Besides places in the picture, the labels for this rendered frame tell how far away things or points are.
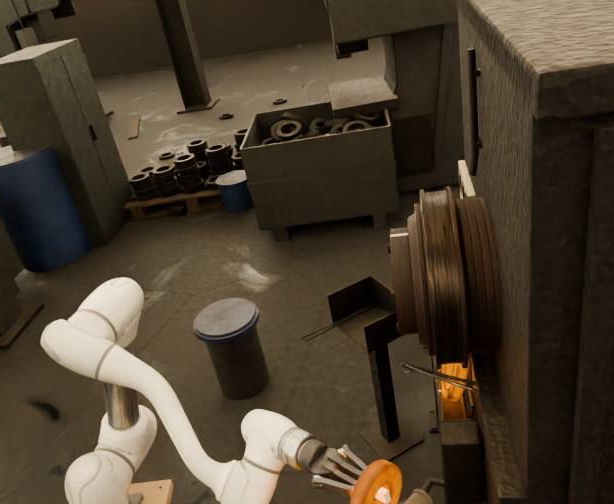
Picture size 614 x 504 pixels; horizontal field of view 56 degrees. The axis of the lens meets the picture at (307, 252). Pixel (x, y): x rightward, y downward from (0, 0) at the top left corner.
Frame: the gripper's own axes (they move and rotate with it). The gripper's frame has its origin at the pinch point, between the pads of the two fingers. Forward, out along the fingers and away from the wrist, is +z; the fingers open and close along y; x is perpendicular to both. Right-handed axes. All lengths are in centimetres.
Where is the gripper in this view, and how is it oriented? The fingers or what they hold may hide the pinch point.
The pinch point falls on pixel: (375, 490)
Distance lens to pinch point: 137.9
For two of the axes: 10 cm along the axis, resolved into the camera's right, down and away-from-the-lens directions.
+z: 7.3, 1.7, -6.7
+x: -2.1, -8.7, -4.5
